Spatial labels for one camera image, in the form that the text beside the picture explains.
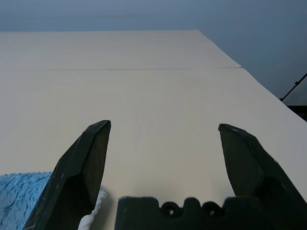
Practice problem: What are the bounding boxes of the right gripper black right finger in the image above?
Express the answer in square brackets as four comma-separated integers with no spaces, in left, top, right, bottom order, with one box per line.
[218,123,307,230]

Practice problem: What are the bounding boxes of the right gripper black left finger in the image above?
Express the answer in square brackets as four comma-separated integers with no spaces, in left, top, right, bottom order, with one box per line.
[23,119,112,230]

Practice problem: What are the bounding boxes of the blue terry cloth rag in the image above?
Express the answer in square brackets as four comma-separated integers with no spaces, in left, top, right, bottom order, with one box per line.
[0,171,107,230]

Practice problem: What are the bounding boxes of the black trash bin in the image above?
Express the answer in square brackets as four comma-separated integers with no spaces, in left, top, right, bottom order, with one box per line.
[286,104,307,125]

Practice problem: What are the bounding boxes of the black tripod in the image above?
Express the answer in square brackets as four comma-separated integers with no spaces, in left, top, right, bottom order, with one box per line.
[279,71,307,102]

